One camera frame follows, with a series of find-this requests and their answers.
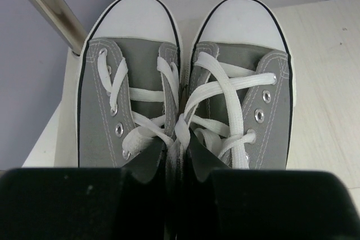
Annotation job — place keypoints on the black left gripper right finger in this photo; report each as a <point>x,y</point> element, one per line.
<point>224,203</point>

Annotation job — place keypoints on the grey canvas sneaker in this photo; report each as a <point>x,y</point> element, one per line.
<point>129,83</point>
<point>241,89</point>

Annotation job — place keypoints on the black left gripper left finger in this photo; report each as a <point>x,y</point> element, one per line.
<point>87,203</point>

